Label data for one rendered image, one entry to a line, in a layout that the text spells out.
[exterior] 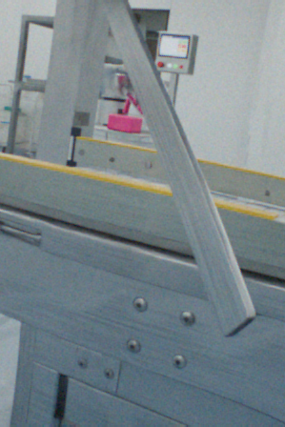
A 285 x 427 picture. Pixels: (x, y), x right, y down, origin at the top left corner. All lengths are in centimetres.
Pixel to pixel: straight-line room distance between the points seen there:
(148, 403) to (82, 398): 8
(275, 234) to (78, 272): 17
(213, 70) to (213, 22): 51
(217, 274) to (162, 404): 24
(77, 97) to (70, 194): 36
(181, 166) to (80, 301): 18
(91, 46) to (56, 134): 14
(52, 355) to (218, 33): 553
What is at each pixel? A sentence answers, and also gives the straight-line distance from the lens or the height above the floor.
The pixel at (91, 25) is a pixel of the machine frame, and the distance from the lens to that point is 80.
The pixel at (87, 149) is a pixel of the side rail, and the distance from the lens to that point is 76.
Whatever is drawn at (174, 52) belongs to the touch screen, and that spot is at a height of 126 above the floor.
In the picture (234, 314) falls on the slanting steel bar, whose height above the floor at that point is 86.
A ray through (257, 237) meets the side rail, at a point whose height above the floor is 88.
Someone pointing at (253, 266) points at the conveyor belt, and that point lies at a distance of 41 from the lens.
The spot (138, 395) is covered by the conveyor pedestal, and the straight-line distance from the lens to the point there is 52.
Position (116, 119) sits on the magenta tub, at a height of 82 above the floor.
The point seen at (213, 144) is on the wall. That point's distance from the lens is 587.
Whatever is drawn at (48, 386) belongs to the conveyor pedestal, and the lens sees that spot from 57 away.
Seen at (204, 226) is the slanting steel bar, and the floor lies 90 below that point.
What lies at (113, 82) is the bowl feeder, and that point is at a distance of 331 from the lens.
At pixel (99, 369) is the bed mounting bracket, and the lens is 53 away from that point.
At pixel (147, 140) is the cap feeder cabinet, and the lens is 302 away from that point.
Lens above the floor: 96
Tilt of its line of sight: 11 degrees down
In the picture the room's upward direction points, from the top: 8 degrees clockwise
